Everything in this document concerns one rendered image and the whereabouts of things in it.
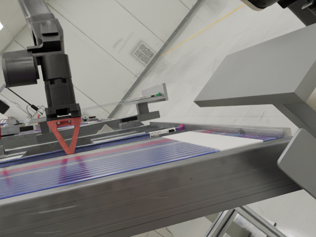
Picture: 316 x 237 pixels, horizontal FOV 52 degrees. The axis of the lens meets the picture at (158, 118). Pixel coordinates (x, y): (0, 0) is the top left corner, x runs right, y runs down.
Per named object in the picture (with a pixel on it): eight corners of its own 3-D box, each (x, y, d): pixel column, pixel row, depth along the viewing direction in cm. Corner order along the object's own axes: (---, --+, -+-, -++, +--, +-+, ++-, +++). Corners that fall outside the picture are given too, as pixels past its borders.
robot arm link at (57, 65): (67, 47, 66) (66, 53, 71) (31, 50, 63) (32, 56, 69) (74, 81, 66) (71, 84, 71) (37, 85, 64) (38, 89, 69)
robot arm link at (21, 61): (56, 19, 69) (59, 50, 76) (-4, 23, 65) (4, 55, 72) (65, 60, 63) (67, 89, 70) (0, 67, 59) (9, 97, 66)
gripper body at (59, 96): (45, 117, 62) (39, 79, 62) (49, 117, 72) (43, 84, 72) (80, 112, 64) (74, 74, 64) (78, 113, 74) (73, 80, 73)
